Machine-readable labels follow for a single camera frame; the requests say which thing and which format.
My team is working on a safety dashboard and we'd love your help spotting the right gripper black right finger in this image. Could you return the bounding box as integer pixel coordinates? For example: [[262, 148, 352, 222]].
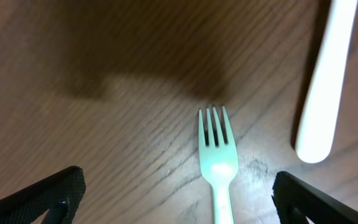
[[272, 171, 358, 224]]

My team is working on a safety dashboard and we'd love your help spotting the pale green plastic fork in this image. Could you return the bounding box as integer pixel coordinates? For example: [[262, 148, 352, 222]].
[[198, 107, 239, 224]]

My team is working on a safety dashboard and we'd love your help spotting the white plastic utensil handle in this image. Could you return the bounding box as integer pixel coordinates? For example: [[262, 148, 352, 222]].
[[295, 0, 358, 164]]

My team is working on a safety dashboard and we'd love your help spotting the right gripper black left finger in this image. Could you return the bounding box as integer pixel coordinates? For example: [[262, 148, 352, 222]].
[[0, 166, 86, 223]]

